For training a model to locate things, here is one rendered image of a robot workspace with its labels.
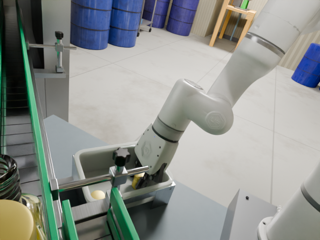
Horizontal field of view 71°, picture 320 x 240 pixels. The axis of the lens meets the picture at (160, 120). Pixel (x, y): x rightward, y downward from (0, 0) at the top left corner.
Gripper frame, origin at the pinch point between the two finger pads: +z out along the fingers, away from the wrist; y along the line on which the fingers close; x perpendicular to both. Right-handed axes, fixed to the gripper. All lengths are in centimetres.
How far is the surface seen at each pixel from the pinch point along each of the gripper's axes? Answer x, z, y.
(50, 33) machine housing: -18, -11, -74
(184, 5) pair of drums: 323, -89, -500
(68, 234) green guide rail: -24.4, -9.1, 18.6
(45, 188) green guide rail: -26.4, -9.0, 10.8
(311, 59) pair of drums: 473, -107, -218
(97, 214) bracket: -16.7, -3.4, 12.3
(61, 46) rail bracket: -17, -12, -52
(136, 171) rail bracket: -12.0, -12.5, 10.7
